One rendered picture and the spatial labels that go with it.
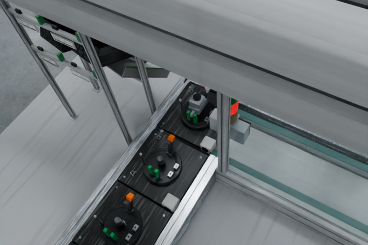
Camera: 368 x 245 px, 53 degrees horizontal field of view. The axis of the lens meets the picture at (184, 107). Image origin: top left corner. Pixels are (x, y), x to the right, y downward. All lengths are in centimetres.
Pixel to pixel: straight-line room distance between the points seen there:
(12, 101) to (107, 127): 158
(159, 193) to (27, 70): 216
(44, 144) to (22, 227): 35
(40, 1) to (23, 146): 152
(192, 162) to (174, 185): 11
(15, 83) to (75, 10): 303
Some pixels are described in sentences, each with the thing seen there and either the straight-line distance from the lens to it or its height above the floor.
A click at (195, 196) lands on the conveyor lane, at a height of 96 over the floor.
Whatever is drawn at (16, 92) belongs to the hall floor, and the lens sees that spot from 313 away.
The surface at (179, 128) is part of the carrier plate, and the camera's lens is 140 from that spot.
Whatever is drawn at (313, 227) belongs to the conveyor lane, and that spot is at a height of 90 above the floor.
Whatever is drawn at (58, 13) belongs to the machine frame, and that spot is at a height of 206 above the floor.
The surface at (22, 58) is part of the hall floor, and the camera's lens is 335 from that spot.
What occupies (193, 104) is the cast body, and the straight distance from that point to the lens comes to 133.
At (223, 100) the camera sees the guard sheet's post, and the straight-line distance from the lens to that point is 93.
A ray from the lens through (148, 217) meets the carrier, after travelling 128.
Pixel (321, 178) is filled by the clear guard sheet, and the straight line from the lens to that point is 106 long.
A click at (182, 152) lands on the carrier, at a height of 97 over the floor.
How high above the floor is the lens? 217
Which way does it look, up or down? 56 degrees down
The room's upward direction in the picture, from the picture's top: 9 degrees counter-clockwise
